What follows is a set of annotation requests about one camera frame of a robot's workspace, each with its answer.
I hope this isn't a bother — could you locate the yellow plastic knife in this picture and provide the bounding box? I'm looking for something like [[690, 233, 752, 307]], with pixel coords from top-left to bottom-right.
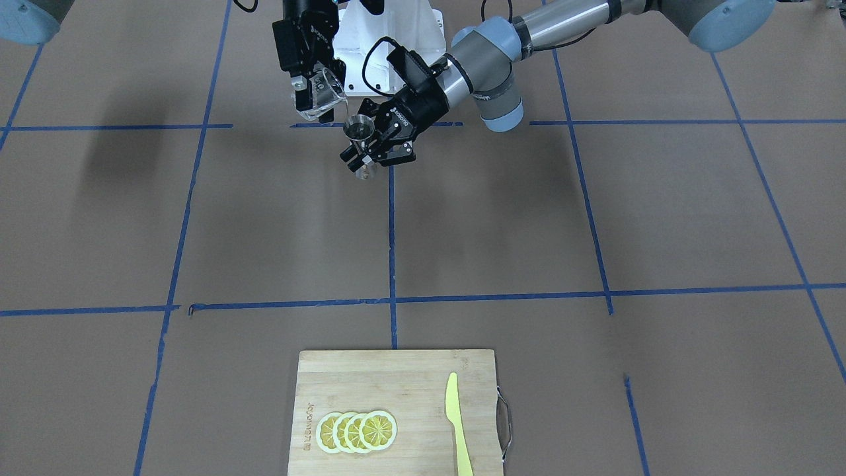
[[445, 372, 474, 475]]

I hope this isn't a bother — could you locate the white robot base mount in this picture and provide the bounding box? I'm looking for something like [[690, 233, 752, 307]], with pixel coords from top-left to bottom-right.
[[330, 0, 451, 98]]

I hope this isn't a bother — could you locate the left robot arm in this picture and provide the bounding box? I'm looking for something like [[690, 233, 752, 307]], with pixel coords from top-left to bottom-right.
[[340, 1, 775, 175]]

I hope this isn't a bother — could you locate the clear glass measuring cup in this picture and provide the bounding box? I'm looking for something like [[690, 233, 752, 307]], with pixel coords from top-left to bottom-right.
[[300, 67, 347, 124]]

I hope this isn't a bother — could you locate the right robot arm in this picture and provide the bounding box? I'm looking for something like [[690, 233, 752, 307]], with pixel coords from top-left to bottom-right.
[[1, 1, 346, 123]]

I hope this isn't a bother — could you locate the bamboo cutting board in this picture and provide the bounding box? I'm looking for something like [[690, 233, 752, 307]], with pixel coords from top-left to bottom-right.
[[287, 349, 504, 475]]

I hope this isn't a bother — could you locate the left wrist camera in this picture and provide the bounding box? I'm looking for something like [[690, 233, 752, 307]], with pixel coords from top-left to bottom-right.
[[387, 46, 434, 94]]

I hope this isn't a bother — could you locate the steel double jigger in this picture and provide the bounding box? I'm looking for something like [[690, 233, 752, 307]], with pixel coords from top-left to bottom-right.
[[342, 114, 375, 180]]

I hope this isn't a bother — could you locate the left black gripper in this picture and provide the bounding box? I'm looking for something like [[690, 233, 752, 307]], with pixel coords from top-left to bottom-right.
[[340, 73, 449, 171]]

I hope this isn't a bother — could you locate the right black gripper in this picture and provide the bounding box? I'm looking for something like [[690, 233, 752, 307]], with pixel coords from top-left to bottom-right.
[[272, 1, 347, 112]]

